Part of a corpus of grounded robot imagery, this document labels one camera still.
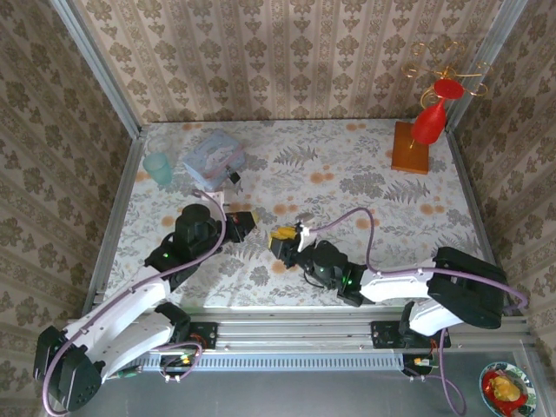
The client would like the floral tablecloth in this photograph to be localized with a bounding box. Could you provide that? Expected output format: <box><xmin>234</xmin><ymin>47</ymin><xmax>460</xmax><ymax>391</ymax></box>
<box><xmin>92</xmin><ymin>120</ymin><xmax>497</xmax><ymax>310</ymax></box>

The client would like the pastel cartoon tin box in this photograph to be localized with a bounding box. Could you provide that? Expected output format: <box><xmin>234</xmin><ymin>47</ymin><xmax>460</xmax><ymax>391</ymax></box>
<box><xmin>181</xmin><ymin>131</ymin><xmax>245</xmax><ymax>193</ymax></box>

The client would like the translucent green plastic cup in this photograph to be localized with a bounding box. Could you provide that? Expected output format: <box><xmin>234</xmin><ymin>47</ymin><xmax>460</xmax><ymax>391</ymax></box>
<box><xmin>142</xmin><ymin>150</ymin><xmax>174</xmax><ymax>187</ymax></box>

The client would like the orange wooden stand base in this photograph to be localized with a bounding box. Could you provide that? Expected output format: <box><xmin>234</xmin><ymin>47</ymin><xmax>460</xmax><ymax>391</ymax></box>
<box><xmin>390</xmin><ymin>121</ymin><xmax>430</xmax><ymax>175</ymax></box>

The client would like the red wine glass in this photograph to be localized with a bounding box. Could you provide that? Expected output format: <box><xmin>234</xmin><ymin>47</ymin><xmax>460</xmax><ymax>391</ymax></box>
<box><xmin>410</xmin><ymin>78</ymin><xmax>465</xmax><ymax>146</ymax></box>

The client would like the red and yellow food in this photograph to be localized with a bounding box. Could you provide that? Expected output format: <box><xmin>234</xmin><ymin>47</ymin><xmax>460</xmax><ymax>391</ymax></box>
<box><xmin>483</xmin><ymin>369</ymin><xmax>529</xmax><ymax>406</ymax></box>

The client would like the patterned plate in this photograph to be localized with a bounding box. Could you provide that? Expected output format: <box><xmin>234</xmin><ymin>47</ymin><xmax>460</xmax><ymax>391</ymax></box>
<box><xmin>479</xmin><ymin>361</ymin><xmax>540</xmax><ymax>417</ymax></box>

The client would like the aluminium mounting rail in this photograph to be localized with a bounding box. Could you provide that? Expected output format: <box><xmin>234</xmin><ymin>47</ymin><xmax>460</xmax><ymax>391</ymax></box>
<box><xmin>184</xmin><ymin>307</ymin><xmax>533</xmax><ymax>352</ymax></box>

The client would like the grey slotted cable duct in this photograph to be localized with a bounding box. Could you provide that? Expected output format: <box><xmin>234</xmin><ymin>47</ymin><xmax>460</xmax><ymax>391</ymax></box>
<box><xmin>141</xmin><ymin>349</ymin><xmax>407</xmax><ymax>373</ymax></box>

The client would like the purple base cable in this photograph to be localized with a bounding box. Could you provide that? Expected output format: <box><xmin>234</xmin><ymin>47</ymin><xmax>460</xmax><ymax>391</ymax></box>
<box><xmin>437</xmin><ymin>328</ymin><xmax>467</xmax><ymax>416</ymax></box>

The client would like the gold wire glass holder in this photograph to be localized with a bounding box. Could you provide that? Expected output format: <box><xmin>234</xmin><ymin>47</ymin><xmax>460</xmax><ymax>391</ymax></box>
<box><xmin>400</xmin><ymin>39</ymin><xmax>494</xmax><ymax>151</ymax></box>

